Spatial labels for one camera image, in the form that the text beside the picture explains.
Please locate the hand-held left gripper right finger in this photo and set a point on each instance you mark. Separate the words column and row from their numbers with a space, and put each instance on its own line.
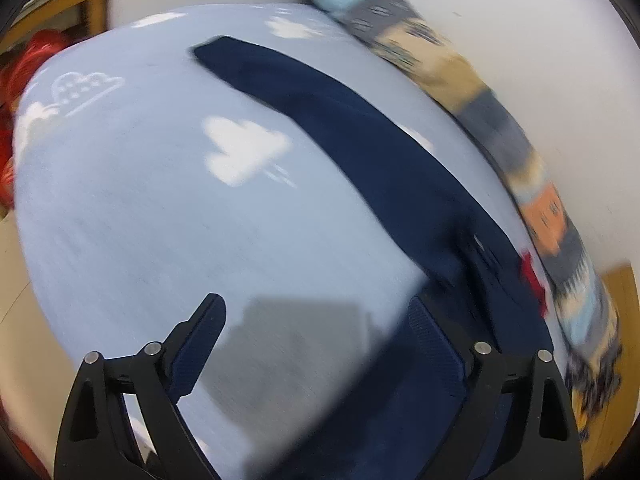
column 435, row 345

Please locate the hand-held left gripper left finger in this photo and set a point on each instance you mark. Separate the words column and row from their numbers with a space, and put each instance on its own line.
column 195, row 350

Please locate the navy jacket with grey stripe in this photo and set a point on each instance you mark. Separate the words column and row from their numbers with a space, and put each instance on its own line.
column 375, row 150

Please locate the red fabric piece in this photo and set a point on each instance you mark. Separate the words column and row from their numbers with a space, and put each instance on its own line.
column 531, row 272

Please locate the light blue cloud-print bedsheet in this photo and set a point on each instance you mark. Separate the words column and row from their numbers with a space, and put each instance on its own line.
column 125, row 220

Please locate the long patchwork pillow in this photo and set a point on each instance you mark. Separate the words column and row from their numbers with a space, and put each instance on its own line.
column 480, row 95

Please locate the red cloth pile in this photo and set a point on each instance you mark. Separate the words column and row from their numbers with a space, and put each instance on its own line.
column 30, row 55

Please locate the wooden furniture frame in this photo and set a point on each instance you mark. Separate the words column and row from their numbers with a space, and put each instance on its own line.
column 95, row 15

